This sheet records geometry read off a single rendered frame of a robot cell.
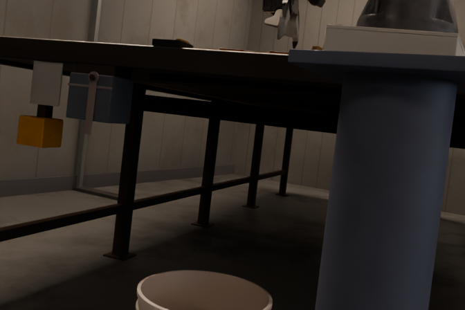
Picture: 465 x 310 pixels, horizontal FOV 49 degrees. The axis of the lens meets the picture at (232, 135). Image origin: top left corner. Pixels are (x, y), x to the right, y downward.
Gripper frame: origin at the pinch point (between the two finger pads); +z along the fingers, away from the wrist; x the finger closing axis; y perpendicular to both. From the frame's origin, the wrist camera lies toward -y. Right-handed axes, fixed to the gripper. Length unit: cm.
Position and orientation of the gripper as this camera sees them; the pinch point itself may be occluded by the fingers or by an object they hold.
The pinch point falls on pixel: (289, 44)
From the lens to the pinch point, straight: 140.2
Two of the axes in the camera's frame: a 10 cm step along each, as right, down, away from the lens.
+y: -9.2, -0.6, 3.8
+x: -3.8, -0.1, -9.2
